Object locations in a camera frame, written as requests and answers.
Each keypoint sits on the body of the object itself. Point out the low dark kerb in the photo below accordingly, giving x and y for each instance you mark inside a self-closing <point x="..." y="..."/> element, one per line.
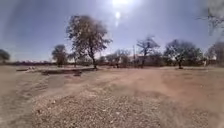
<point x="63" y="71"/>

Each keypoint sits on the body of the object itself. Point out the bare branching tree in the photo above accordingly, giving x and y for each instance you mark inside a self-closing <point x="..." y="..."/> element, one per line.
<point x="146" y="46"/>

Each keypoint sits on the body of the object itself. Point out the thin distant pole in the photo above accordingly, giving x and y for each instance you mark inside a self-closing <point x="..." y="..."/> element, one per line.
<point x="134" y="56"/>

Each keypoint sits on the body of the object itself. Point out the brown dirt road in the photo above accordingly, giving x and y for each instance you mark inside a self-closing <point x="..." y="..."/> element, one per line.
<point x="110" y="100"/>

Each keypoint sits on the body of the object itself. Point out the small dark tree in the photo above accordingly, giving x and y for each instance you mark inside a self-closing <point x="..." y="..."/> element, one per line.
<point x="4" y="55"/>

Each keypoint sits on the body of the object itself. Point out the row of low trees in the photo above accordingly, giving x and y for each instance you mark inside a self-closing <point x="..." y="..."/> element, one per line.
<point x="116" y="57"/>

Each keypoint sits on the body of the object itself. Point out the large leafy tree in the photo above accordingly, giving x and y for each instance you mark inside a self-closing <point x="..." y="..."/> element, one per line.
<point x="87" y="35"/>

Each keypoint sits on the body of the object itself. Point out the small round tree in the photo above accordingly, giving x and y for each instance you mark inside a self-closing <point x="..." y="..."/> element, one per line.
<point x="59" y="54"/>

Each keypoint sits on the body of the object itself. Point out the wide dark tree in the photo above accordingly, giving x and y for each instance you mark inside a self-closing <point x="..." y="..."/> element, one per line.
<point x="181" y="51"/>

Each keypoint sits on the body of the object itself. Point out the bare overhanging tree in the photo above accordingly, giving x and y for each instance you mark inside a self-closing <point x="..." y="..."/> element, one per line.
<point x="216" y="18"/>

